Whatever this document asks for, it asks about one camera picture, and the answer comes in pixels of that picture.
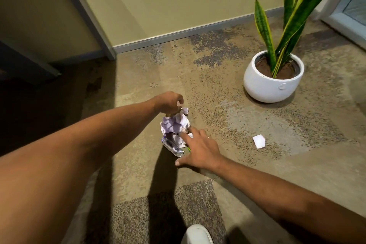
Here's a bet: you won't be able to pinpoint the crumpled silver foil wrapper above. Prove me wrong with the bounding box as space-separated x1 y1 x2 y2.
161 135 191 157

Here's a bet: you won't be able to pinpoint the person's left forearm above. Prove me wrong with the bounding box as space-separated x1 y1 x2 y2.
0 98 158 244

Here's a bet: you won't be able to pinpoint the person's right forearm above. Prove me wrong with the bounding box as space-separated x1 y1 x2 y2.
215 156 366 244

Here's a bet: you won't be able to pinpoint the white round plant pot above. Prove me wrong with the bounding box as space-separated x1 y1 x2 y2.
243 50 305 104

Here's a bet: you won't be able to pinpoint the white framed glass door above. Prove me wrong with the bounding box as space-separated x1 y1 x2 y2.
312 0 366 50

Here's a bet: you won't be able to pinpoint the grey partition frame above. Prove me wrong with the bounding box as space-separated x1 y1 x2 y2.
50 0 117 61

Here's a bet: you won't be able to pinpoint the grey baseboard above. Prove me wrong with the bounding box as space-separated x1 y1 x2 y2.
113 6 285 54

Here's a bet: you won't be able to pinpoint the person's white shoe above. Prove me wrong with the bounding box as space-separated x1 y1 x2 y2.
180 224 214 244

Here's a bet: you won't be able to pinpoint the person's right hand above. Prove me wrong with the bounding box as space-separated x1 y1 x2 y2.
175 127 226 172

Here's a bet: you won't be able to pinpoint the green snake plant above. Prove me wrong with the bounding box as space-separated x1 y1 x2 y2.
254 0 343 79

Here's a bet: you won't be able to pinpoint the person's left hand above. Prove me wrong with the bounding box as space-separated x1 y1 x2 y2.
152 91 184 116

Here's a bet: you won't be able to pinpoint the dark furniture panel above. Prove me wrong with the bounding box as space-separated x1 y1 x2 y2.
0 40 62 85

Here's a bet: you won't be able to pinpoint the lavender paper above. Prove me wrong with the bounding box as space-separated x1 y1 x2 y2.
160 107 191 148

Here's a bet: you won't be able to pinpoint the white paper scrap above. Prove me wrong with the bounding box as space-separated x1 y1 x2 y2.
252 134 266 149

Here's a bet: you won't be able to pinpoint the brown potting soil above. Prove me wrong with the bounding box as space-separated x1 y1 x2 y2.
255 56 300 80

